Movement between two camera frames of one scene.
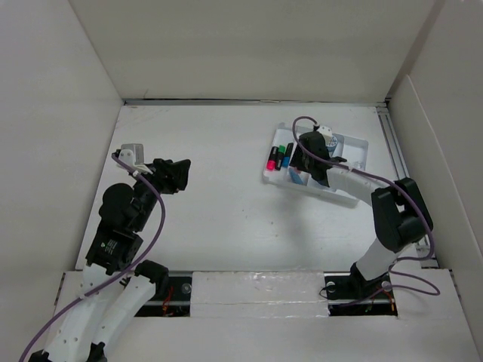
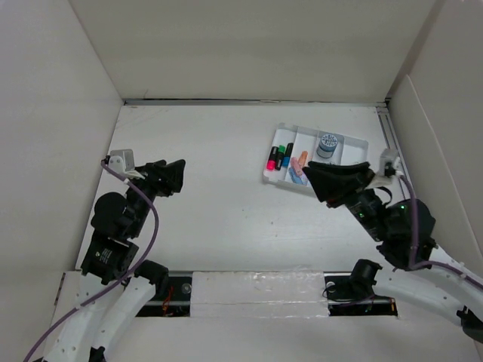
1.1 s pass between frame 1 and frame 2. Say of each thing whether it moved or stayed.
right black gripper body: moved
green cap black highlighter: stayed
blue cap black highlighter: stayed
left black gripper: stayed
